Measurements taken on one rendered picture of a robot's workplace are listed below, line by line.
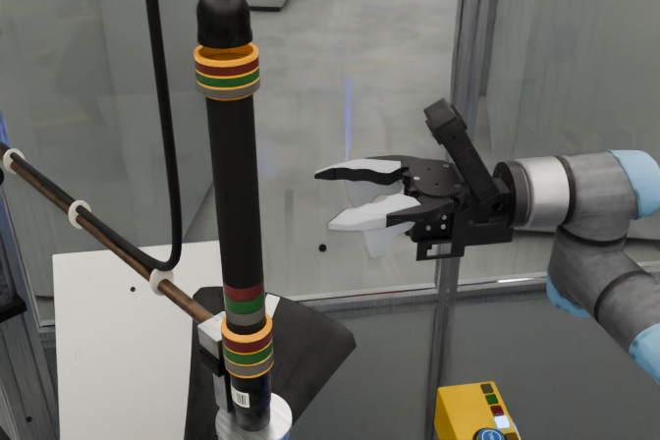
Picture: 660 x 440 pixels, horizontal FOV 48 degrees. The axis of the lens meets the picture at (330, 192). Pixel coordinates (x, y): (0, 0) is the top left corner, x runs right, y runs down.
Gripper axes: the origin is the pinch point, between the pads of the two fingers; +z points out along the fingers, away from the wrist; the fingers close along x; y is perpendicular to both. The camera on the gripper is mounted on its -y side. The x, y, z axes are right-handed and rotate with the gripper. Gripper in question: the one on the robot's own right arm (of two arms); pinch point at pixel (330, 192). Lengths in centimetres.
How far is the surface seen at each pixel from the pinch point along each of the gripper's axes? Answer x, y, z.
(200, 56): -15.8, -21.9, 11.2
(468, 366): 52, 85, -41
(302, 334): -0.5, 18.7, 3.2
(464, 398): 17, 53, -25
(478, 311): 52, 69, -41
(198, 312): -10.4, 5.1, 13.8
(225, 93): -17.2, -19.8, 9.8
